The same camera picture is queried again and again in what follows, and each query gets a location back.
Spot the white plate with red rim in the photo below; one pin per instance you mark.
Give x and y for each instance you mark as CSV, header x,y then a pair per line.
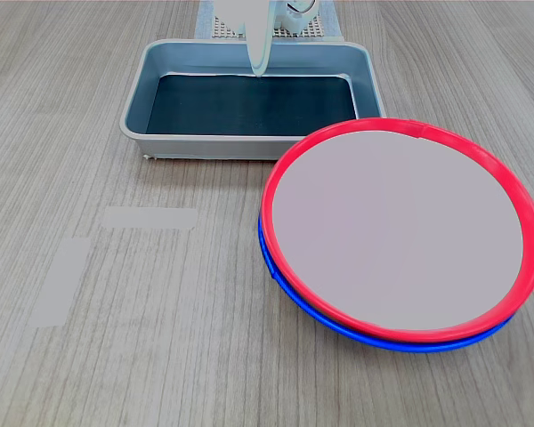
x,y
396,231

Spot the black mat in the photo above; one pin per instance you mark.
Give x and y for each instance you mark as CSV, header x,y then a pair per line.
x,y
249,107

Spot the steel tray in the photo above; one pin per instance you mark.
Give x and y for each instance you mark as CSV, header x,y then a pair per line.
x,y
135,111

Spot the translucent tape strip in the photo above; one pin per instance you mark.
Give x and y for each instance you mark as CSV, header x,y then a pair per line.
x,y
60,282
151,218

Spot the white plate with blue rim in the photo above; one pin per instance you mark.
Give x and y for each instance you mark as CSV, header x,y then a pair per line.
x,y
418,348

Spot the pale perforated base plate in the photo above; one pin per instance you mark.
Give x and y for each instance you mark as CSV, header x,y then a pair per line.
x,y
311,31

